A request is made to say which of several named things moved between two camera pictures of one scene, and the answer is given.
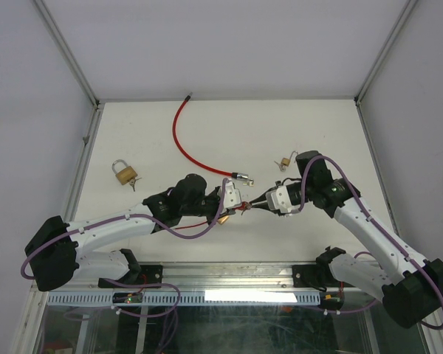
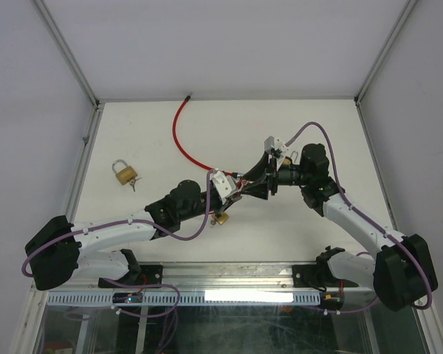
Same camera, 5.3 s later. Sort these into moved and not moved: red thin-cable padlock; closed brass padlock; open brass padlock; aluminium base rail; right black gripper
Moved: red thin-cable padlock; right black gripper
Not moved: closed brass padlock; aluminium base rail; open brass padlock
